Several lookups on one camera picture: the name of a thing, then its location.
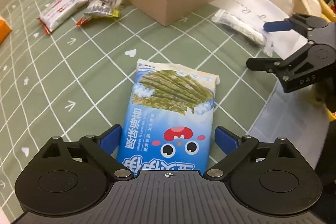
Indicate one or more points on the clear plastic wrapped packet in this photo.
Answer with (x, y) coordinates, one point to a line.
(255, 35)

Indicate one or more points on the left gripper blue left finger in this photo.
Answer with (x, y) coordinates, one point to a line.
(110, 139)

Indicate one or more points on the white red snack packet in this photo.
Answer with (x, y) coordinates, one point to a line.
(57, 12)

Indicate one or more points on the yellow snack packet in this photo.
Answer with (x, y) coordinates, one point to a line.
(101, 9)

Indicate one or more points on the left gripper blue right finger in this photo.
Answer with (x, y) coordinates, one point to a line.
(226, 140)

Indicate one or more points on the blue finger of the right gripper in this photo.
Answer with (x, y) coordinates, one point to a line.
(277, 26)

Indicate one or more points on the orange tissue box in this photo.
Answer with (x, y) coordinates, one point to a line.
(4, 29)

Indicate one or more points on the blue seaweed snack packet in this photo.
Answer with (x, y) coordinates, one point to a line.
(169, 118)

